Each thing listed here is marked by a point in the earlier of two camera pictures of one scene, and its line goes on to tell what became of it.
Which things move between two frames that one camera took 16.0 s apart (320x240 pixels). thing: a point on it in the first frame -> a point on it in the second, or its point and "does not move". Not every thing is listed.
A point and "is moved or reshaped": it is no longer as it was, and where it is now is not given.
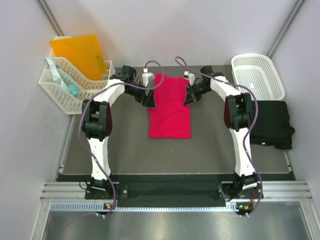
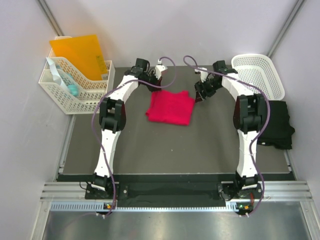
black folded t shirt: [273, 126] does not move
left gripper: [149, 101] -> [156, 81]
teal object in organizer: [73, 89] does not move
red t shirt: [170, 118] is moved or reshaped
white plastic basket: [257, 73] does not move
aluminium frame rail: [274, 190] does not move
